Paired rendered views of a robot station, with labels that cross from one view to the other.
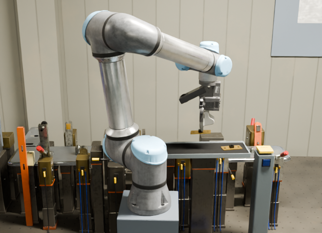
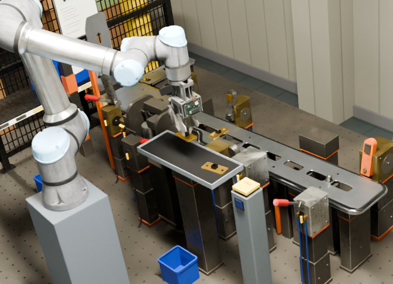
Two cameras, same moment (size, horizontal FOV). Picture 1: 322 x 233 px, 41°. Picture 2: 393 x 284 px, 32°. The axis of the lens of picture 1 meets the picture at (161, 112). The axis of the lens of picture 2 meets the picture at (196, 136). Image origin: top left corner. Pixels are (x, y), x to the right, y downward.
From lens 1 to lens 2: 192 cm
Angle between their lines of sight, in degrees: 51
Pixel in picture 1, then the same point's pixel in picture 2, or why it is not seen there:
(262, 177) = (239, 220)
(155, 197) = (48, 193)
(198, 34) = not seen: outside the picture
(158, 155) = (42, 154)
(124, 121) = (47, 107)
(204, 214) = (195, 234)
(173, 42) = (41, 44)
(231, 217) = (285, 254)
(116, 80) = (27, 66)
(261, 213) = (247, 263)
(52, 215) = (120, 166)
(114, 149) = not seen: hidden behind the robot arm
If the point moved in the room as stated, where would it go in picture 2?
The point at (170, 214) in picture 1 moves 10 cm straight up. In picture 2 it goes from (60, 215) to (52, 189)
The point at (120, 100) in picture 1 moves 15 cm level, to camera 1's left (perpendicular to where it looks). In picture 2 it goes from (37, 86) to (15, 74)
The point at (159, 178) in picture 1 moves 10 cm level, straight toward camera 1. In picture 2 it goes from (49, 176) to (20, 191)
